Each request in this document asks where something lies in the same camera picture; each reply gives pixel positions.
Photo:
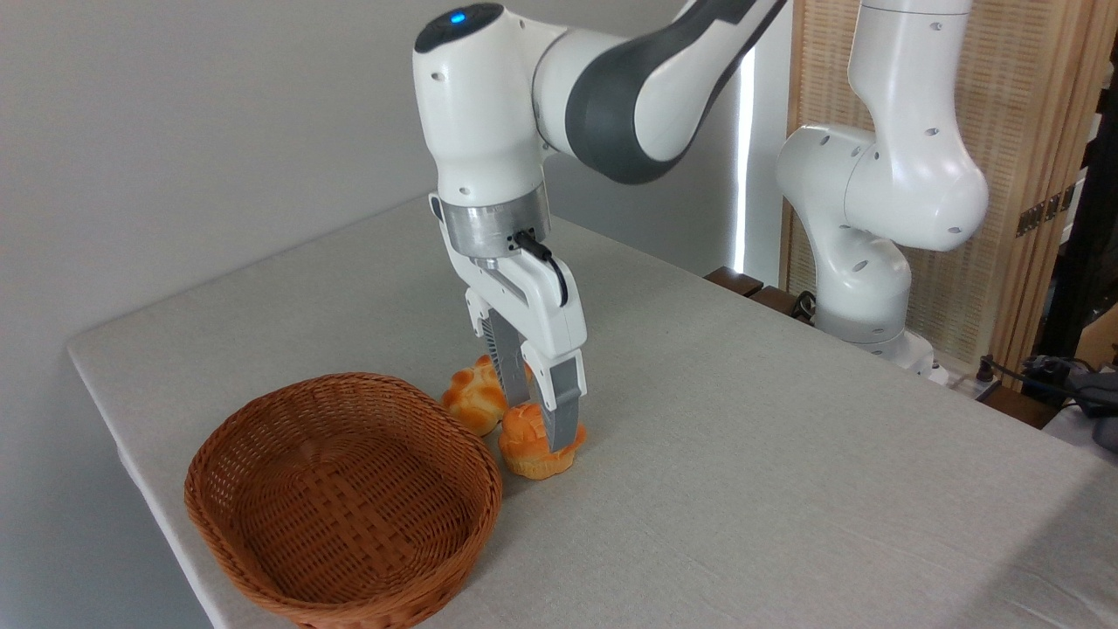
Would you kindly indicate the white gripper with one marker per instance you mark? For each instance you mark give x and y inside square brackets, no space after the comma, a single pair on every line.
[541,319]

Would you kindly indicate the round muffin-shaped bread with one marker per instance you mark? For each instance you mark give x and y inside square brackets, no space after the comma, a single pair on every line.
[524,441]

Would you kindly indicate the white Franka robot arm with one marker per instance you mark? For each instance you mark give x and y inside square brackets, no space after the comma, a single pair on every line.
[489,114]

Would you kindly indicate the braided golden bread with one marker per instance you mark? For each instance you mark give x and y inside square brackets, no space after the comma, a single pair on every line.
[472,397]

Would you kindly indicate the brown wicker basket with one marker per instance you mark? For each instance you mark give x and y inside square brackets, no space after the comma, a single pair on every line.
[341,498]

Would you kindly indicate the dark brown wooden bench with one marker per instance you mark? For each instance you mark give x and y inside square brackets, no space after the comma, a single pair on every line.
[751,290]

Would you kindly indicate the grey tablecloth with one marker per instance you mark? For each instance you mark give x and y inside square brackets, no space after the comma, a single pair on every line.
[742,489]

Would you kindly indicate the metal screen hinge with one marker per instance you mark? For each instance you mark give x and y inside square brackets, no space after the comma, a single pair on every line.
[1044,211]

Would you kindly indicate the black power adapter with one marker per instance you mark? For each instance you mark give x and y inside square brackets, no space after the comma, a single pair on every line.
[1079,389]

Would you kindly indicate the bamboo folding screen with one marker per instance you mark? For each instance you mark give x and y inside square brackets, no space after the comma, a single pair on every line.
[1022,114]

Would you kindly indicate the black vertical post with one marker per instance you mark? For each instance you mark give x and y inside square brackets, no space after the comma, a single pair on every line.
[1087,245]

